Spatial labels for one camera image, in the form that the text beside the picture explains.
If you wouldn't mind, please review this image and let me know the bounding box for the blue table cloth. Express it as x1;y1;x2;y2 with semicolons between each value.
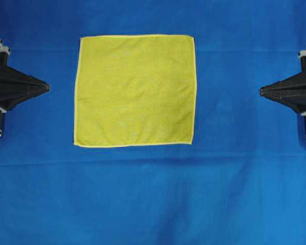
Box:
0;1;306;244

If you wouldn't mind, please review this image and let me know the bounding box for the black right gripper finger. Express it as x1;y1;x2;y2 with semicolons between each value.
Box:
260;92;306;114
260;70;306;93

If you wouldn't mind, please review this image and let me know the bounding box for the yellow-green microfiber towel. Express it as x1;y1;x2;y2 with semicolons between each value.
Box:
73;34;197;148

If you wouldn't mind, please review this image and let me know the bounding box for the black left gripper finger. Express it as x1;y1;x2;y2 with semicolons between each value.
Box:
0;88;50;111
0;64;50;89

